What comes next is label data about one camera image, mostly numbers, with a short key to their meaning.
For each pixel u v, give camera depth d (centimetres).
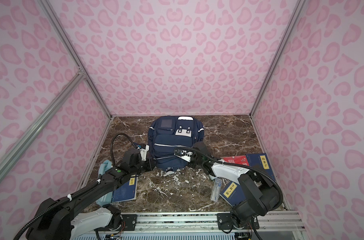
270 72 93
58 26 74
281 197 42
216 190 82
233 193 81
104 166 86
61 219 40
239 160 95
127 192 82
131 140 109
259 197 43
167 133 101
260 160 94
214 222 75
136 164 68
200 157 68
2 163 52
